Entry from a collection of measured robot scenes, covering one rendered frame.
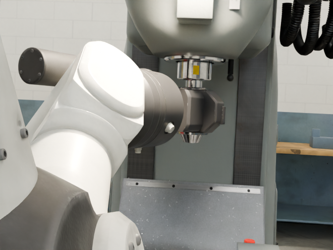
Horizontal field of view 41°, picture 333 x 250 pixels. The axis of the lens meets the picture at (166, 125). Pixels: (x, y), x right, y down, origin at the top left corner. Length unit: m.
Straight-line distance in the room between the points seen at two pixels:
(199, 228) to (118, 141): 0.66
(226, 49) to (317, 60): 4.44
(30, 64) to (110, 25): 4.58
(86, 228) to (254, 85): 0.86
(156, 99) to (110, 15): 4.58
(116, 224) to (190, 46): 0.39
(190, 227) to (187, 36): 0.54
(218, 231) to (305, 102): 4.04
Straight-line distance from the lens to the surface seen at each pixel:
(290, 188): 4.98
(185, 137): 0.61
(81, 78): 0.34
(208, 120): 0.55
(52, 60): 0.42
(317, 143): 4.33
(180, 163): 1.00
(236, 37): 0.55
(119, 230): 0.17
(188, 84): 0.61
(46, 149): 0.30
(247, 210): 0.99
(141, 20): 0.56
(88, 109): 0.33
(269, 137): 1.02
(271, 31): 0.76
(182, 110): 0.50
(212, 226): 0.98
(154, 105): 0.44
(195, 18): 0.50
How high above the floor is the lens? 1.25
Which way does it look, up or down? 3 degrees down
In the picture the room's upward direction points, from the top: 3 degrees clockwise
